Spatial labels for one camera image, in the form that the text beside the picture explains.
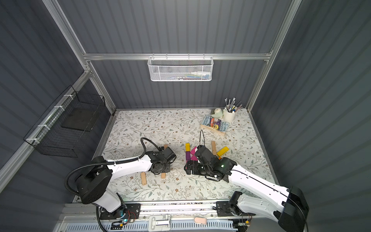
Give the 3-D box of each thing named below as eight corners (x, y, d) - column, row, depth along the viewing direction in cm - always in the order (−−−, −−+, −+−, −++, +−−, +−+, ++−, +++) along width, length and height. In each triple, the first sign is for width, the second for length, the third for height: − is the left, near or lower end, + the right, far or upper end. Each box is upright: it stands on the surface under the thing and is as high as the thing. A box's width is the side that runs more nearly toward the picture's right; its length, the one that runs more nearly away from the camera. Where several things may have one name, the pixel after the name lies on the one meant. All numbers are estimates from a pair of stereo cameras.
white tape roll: (216, 120, 112) (217, 114, 107) (211, 116, 115) (212, 110, 110) (221, 117, 115) (223, 111, 109) (216, 113, 118) (218, 107, 112)
